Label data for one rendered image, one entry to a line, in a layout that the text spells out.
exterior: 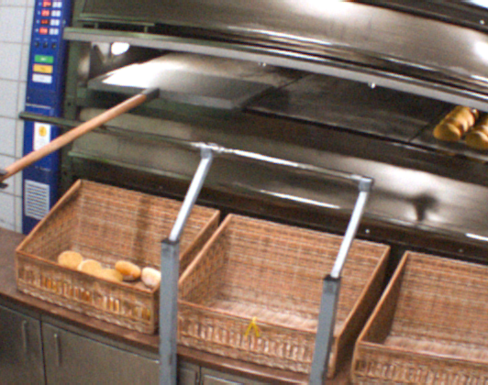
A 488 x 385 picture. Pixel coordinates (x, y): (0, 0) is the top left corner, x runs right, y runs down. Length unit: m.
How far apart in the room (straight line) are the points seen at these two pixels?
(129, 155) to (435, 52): 1.16
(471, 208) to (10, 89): 1.78
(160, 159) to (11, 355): 0.91
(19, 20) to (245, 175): 1.08
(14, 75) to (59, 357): 1.12
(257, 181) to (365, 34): 0.63
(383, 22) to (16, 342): 1.66
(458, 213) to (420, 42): 0.56
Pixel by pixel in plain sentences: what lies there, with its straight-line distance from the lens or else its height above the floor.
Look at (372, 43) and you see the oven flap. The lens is 3.58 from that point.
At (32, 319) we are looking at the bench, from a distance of 3.81.
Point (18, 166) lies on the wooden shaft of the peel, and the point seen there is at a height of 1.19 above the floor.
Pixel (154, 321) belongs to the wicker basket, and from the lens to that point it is 3.61.
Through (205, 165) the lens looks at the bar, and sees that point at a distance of 3.45.
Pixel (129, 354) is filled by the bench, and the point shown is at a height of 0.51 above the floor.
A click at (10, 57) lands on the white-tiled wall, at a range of 4.25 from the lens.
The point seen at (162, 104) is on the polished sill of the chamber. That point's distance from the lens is 3.92.
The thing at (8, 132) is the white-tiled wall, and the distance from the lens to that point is 4.32.
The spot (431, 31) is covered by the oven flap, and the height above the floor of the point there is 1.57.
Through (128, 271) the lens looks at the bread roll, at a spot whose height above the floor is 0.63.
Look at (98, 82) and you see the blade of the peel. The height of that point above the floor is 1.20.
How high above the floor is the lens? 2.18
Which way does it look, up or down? 19 degrees down
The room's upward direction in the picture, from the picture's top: 4 degrees clockwise
